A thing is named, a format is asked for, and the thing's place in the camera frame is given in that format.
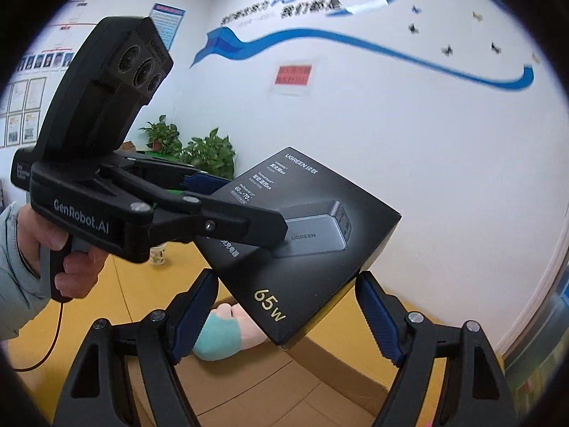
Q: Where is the black charger box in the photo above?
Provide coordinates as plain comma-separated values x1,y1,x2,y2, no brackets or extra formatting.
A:
193,146,402,351

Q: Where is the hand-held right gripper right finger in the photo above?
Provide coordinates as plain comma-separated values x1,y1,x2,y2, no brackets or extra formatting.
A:
355,271,519,427

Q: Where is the metal framed glass partition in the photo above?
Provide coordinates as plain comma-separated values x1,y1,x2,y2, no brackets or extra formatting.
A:
502,231,569,392

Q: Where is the small potted green plant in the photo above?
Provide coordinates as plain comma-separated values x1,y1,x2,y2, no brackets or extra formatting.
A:
144,116,183,157

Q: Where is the thin red-brown cable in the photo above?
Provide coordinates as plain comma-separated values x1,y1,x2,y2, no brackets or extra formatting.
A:
15,300,66,372

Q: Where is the blue wave wall decal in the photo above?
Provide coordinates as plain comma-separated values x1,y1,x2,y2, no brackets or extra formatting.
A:
191,27,535,89

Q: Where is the cardboard box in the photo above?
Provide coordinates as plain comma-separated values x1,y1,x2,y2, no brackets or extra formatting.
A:
127,294,446,427

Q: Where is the row of wall portrait photos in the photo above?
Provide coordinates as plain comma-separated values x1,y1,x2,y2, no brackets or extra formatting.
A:
17,52,74,72

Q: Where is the blue wall notice poster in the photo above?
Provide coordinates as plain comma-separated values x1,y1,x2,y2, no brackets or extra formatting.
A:
150,3,184,52

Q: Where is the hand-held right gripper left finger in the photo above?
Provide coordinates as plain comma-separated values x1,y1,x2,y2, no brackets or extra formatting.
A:
52,269,219,427

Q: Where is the large potted green plant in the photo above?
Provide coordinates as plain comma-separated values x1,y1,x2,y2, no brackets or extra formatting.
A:
180,128,236,181

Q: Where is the red paper wall sign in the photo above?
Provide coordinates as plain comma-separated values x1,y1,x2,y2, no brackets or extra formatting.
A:
270,60,317,95

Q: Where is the person's left hand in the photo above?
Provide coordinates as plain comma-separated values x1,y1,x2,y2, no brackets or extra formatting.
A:
17,202,110,300

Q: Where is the white wall certificate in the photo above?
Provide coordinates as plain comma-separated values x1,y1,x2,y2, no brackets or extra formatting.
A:
10,81,28,114
27,78,47,112
4,115,23,147
21,112,42,144

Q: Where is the pig plush toy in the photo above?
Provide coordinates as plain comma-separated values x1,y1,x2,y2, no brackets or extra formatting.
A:
192,302,278,362

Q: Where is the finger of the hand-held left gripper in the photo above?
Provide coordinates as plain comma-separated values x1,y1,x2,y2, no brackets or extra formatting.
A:
112,152,235,197
100,165,288,250

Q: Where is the person's left forearm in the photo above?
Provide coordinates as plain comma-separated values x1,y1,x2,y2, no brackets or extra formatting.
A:
0,205,53,347

